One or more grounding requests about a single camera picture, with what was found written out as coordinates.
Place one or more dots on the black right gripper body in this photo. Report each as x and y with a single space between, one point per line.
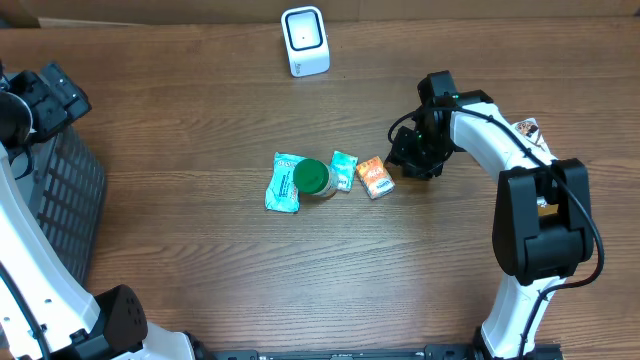
425 153

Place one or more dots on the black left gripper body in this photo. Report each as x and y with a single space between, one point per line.
55 95

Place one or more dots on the orange white small box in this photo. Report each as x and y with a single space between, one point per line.
375 178

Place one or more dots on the small teal tissue pack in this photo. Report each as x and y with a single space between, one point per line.
344 166

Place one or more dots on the beige brown snack bag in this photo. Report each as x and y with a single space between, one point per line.
530 129

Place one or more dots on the green lid jar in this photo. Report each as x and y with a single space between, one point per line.
314 178

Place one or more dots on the teal wet wipes pack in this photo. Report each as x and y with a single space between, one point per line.
281 194

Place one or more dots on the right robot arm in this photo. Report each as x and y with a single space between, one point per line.
544 237

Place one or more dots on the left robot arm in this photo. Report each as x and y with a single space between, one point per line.
45 312

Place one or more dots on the white barcode scanner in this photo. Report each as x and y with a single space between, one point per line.
306 41

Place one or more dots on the grey plastic mesh basket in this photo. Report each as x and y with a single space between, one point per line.
64 186

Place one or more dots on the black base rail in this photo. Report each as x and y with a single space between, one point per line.
340 355

